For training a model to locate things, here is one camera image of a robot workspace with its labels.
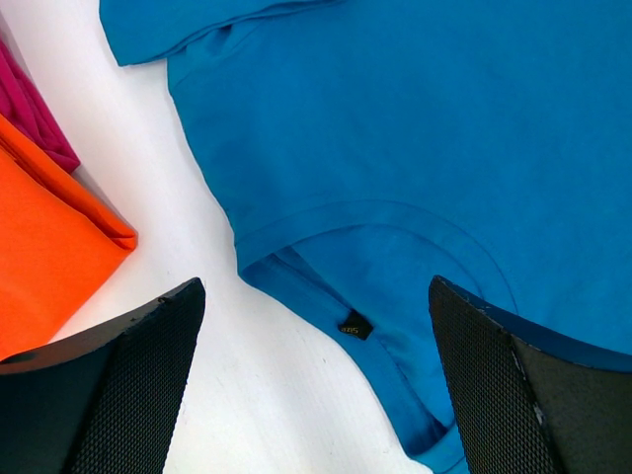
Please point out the blue t shirt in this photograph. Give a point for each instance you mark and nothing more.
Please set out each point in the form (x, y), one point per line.
(361, 148)

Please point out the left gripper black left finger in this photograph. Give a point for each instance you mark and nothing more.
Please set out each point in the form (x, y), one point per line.
(105, 400)

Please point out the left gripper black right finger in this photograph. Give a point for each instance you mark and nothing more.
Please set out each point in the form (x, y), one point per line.
(527, 399)

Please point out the folded pink t shirt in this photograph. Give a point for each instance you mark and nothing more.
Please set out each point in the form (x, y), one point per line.
(23, 106)

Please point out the folded orange t shirt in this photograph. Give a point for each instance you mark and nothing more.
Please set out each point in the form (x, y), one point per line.
(59, 244)

